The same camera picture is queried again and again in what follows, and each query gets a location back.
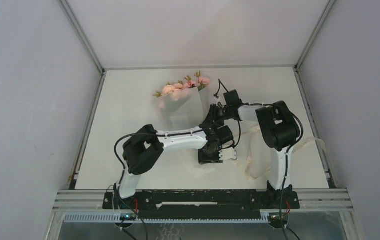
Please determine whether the left controller board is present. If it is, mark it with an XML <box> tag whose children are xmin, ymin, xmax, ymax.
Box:
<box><xmin>120</xmin><ymin>213</ymin><xmax>137</xmax><ymax>222</ymax></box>

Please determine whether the controller board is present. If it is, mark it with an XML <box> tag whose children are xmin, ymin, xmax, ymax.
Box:
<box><xmin>268</xmin><ymin>214</ymin><xmax>287</xmax><ymax>222</ymax></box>
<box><xmin>120</xmin><ymin>213</ymin><xmax>137</xmax><ymax>222</ymax></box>

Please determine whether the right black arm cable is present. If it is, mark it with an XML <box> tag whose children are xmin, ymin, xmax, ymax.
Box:
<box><xmin>212</xmin><ymin>78</ymin><xmax>305</xmax><ymax>240</ymax></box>

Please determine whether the pink fake flower stem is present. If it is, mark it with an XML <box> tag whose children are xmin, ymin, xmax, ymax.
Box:
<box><xmin>183</xmin><ymin>75</ymin><xmax>200</xmax><ymax>89</ymax></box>
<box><xmin>153</xmin><ymin>83</ymin><xmax>184</xmax><ymax>99</ymax></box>
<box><xmin>195</xmin><ymin>70</ymin><xmax>210</xmax><ymax>91</ymax></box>

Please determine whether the translucent white wrapping paper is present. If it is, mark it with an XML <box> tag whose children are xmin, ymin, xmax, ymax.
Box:
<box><xmin>155</xmin><ymin>85</ymin><xmax>217</xmax><ymax>176</ymax></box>

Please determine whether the cream printed ribbon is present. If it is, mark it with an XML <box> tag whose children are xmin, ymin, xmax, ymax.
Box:
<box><xmin>236</xmin><ymin>126</ymin><xmax>327</xmax><ymax>189</ymax></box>

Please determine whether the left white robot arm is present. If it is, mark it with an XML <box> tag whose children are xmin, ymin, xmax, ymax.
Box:
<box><xmin>113</xmin><ymin>123</ymin><xmax>237</xmax><ymax>209</ymax></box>

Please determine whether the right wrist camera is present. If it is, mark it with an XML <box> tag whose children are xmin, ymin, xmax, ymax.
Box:
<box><xmin>210</xmin><ymin>90</ymin><xmax>243</xmax><ymax>109</ymax></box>

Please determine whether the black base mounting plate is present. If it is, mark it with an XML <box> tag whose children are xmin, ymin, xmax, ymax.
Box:
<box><xmin>102</xmin><ymin>189</ymin><xmax>300</xmax><ymax>220</ymax></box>

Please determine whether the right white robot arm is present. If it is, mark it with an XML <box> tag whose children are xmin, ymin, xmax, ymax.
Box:
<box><xmin>198</xmin><ymin>90</ymin><xmax>303</xmax><ymax>208</ymax></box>

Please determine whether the white slotted cable duct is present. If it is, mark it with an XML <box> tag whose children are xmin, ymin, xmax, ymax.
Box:
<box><xmin>63</xmin><ymin>212</ymin><xmax>270</xmax><ymax>224</ymax></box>

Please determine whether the right controller board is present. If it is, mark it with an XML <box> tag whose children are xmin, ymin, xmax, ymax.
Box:
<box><xmin>268</xmin><ymin>214</ymin><xmax>287</xmax><ymax>222</ymax></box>

